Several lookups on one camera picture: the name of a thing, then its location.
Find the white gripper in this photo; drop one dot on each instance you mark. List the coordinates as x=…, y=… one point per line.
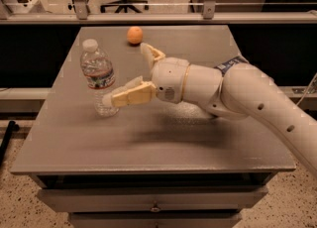
x=168, y=78

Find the orange fruit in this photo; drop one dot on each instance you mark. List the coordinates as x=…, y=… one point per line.
x=135, y=35

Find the round metal drawer knob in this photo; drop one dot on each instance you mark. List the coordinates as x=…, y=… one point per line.
x=155, y=209

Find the blue kettle chips bag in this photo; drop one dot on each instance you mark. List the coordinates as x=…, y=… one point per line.
x=225, y=66

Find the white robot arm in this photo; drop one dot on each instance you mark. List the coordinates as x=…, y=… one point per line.
x=234, y=89

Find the grey wooden drawer cabinet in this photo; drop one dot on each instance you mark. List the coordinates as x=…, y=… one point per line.
x=199, y=170

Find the clear plastic water bottle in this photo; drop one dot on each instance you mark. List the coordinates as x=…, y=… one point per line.
x=99, y=73

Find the black pole on floor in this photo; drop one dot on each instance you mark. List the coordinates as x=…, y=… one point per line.
x=11, y=128

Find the grey metal railing frame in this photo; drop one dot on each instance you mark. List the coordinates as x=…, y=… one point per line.
x=145, y=10

